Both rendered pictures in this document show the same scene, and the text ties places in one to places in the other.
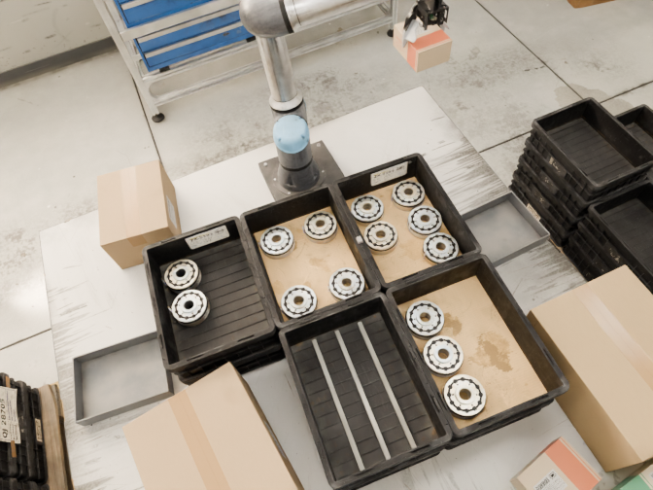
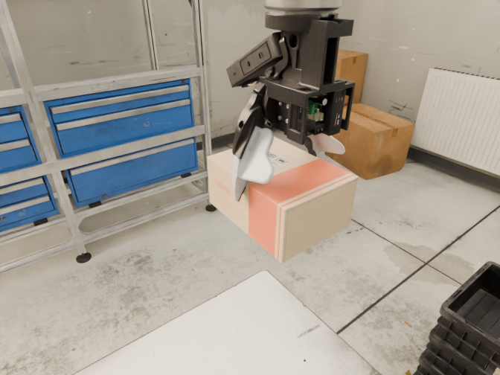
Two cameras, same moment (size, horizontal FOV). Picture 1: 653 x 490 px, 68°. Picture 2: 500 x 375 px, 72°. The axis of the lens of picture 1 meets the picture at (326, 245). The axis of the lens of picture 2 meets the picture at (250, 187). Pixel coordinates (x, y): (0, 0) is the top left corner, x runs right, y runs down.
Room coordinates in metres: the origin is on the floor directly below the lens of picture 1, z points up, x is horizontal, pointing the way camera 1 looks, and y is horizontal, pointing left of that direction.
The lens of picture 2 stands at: (0.97, -0.23, 1.32)
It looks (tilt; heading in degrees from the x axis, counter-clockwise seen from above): 31 degrees down; 339
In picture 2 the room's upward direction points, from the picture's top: straight up
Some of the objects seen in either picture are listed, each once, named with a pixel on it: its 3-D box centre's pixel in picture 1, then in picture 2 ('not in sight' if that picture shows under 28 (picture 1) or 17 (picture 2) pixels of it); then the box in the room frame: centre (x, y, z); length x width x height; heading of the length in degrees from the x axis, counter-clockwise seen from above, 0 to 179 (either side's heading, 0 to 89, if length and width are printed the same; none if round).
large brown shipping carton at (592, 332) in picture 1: (615, 366); not in sight; (0.29, -0.69, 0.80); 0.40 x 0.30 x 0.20; 16
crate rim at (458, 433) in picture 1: (470, 337); not in sight; (0.39, -0.32, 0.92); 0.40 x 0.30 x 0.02; 12
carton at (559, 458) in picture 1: (554, 479); not in sight; (0.06, -0.46, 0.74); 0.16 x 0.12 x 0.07; 118
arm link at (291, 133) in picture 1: (292, 140); not in sight; (1.16, 0.06, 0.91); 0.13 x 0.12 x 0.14; 179
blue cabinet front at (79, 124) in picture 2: not in sight; (135, 141); (2.76, -0.26, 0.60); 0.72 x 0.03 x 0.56; 106
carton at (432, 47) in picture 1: (421, 43); (277, 190); (1.33, -0.41, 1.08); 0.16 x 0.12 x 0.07; 16
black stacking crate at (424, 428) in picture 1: (360, 387); not in sight; (0.33, -0.03, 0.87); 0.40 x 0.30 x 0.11; 12
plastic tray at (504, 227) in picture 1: (494, 232); not in sight; (0.79, -0.55, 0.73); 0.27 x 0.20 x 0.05; 108
